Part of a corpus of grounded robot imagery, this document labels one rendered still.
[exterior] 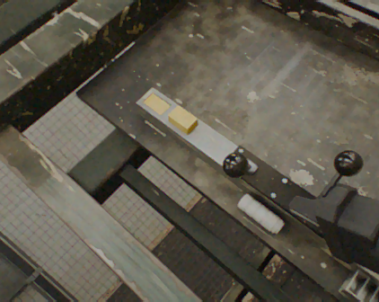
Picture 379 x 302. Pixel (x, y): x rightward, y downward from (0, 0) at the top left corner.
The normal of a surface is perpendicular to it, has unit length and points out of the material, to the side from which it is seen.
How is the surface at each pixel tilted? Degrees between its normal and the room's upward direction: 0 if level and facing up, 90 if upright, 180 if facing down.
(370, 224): 25
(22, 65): 58
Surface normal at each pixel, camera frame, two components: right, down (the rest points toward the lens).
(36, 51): -0.05, -0.47
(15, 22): 0.36, -0.10
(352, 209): -0.45, -0.70
